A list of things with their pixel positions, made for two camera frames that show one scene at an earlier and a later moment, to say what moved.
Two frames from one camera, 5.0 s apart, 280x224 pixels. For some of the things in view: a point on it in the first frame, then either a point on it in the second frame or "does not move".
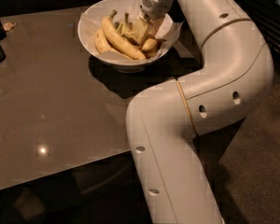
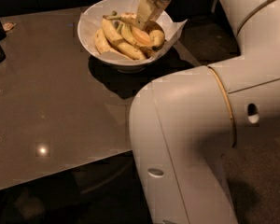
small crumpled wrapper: (7, 26) does not move
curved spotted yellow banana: (148, 47) → (155, 38)
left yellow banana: (101, 41) does not move
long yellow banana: (121, 45) does not move
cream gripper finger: (140, 28) → (149, 8)
